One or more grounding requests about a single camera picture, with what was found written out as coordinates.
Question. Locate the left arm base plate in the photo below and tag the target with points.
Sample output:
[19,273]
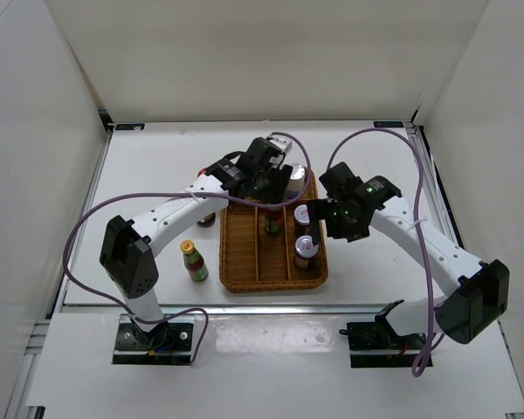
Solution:
[166,345]

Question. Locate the dark spice jar white lid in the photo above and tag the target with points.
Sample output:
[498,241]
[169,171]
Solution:
[302,225]

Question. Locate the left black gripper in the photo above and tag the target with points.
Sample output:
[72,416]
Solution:
[276,194]

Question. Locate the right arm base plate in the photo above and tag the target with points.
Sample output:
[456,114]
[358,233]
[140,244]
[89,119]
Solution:
[371,348]

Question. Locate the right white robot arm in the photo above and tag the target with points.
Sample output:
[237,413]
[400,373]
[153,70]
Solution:
[475,293]

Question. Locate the woven wicker divided tray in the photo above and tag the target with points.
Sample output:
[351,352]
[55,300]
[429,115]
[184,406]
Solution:
[251,260]

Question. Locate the red cap sauce jar front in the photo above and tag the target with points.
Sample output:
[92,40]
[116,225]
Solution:
[207,221]

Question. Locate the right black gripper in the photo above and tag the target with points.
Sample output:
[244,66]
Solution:
[320,209]

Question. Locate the pink spice jar white lid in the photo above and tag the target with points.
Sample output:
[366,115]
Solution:
[305,252]

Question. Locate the silver cap white shaker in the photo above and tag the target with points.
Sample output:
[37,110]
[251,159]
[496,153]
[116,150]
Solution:
[296,182]

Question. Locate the yellow cap sauce bottle front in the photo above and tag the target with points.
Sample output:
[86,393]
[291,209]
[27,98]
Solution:
[193,261]

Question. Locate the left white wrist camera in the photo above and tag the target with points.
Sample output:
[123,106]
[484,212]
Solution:
[284,145]

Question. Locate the yellow cap sauce bottle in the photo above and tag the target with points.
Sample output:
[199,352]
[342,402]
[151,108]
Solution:
[274,219]
[193,261]

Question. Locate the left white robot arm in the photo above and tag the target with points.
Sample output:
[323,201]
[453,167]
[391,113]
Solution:
[130,246]

